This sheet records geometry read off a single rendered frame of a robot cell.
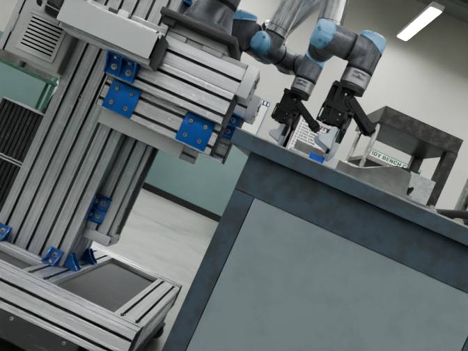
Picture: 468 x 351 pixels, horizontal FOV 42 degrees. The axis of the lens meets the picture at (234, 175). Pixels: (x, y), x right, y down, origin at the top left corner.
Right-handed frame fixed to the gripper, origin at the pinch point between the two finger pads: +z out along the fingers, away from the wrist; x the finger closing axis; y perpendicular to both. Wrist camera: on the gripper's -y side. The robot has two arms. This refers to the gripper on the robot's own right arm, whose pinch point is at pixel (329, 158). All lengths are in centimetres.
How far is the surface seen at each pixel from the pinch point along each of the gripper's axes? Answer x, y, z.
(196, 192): -758, 40, 57
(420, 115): -749, -224, -190
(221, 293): 28, 14, 40
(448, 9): -731, -191, -346
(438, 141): -471, -176, -109
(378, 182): -26.4, -21.8, -2.0
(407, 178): -24.8, -29.1, -6.7
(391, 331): 35, -22, 32
